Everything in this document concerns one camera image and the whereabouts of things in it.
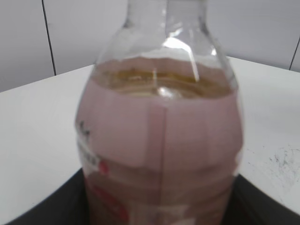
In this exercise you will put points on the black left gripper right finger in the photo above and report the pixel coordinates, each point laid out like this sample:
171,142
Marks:
251,206

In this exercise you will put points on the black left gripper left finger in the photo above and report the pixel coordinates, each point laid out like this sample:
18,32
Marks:
66,206

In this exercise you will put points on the pink oolong tea bottle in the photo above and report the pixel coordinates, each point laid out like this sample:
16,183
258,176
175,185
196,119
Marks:
159,127

